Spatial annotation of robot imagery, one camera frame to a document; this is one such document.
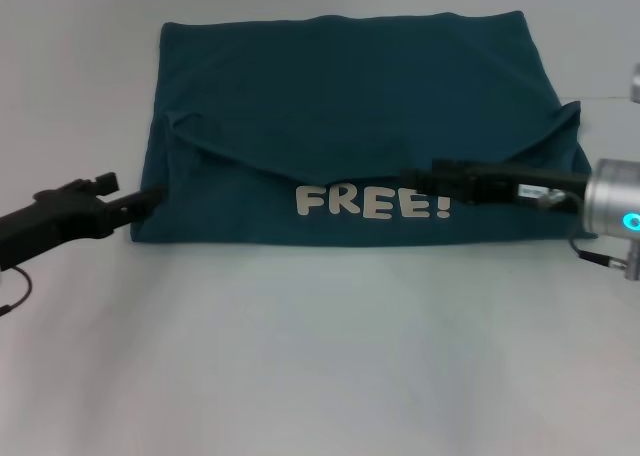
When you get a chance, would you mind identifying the left gripper cable with plug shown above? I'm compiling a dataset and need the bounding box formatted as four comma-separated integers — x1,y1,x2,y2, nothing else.
0,264,35,318

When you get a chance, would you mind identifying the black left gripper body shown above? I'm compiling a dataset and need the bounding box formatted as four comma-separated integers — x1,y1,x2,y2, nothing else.
0,178,124,272

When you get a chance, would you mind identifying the blue t-shirt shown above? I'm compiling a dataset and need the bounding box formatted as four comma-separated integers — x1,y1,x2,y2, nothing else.
128,9,600,250

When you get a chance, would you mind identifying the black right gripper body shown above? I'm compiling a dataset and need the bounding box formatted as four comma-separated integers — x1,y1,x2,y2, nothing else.
467,161,591,207

